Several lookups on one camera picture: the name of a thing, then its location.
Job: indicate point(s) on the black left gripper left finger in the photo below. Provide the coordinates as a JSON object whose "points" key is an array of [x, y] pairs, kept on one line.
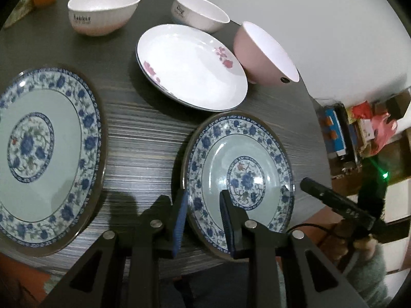
{"points": [[97, 277]]}

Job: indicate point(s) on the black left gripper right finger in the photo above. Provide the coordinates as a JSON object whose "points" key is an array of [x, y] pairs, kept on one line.
{"points": [[283, 267]]}

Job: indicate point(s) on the blue floral plate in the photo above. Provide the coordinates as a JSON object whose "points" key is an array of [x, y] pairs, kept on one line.
{"points": [[237, 152], [53, 158]]}

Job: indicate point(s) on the white plate with pink roses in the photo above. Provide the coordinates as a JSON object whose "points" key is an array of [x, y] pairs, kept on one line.
{"points": [[192, 67]]}

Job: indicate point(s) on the right hand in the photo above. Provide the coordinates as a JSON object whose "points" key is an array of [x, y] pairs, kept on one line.
{"points": [[335, 248]]}

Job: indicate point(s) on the green fuzzy right sleeve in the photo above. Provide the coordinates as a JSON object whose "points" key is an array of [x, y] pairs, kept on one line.
{"points": [[367, 277]]}

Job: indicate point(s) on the blue box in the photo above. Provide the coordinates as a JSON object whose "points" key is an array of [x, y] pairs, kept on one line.
{"points": [[334, 140]]}

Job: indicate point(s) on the red plastic bag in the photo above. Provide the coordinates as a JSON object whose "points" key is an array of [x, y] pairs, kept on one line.
{"points": [[376, 128]]}

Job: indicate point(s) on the white pink ribbed bowl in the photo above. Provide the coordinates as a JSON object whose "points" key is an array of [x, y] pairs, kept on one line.
{"points": [[100, 17]]}

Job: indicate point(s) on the floral ceramic teapot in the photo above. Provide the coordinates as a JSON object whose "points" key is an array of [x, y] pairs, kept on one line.
{"points": [[22, 9]]}

